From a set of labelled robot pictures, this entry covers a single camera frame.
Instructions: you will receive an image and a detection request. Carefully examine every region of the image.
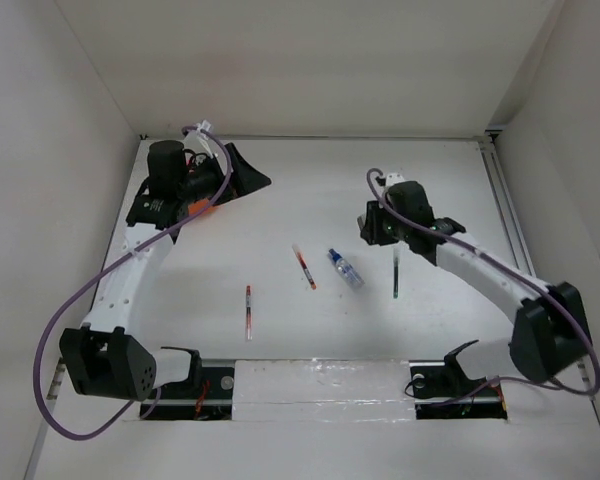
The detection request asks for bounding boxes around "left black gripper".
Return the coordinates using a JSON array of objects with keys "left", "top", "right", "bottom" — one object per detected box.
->
[{"left": 178, "top": 143, "right": 270, "bottom": 206}]

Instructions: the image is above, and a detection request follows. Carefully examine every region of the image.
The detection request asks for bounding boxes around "blue capped spray bottle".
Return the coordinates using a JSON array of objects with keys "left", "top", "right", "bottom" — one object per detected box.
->
[{"left": 328, "top": 248, "right": 364, "bottom": 289}]

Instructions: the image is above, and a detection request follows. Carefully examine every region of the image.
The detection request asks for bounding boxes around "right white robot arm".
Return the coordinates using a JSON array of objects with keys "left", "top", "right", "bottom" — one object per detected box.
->
[{"left": 358, "top": 168, "right": 593, "bottom": 383}]

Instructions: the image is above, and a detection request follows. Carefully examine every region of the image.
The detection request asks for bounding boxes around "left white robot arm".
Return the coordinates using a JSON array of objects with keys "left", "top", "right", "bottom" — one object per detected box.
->
[{"left": 59, "top": 140, "right": 272, "bottom": 401}]

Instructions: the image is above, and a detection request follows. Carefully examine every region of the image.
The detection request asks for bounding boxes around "green ink pen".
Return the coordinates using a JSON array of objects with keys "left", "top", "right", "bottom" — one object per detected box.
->
[{"left": 392, "top": 247, "right": 400, "bottom": 299}]

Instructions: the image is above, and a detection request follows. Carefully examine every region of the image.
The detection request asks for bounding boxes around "orange round divided container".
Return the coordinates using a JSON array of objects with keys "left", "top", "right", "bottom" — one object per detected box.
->
[{"left": 188, "top": 199, "right": 217, "bottom": 216}]

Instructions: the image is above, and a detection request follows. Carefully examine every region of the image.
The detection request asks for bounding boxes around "red pen with white cap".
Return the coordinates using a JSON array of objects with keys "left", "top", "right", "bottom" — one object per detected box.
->
[{"left": 292, "top": 244, "right": 317, "bottom": 290}]

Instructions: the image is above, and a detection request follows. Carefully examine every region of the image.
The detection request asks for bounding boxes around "red pen lower left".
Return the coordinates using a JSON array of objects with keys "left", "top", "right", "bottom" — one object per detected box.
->
[{"left": 245, "top": 285, "right": 253, "bottom": 342}]

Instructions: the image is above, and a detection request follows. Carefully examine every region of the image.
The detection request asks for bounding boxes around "aluminium rail right edge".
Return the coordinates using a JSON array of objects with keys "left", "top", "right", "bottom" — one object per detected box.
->
[{"left": 476, "top": 130, "right": 536, "bottom": 276}]

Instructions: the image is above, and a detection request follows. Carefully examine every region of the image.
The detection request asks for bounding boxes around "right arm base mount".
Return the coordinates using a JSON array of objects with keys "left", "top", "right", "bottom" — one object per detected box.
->
[{"left": 404, "top": 340, "right": 508, "bottom": 420}]

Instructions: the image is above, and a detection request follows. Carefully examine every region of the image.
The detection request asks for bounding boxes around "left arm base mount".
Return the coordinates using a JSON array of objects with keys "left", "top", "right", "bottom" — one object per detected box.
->
[{"left": 139, "top": 359, "right": 236, "bottom": 422}]

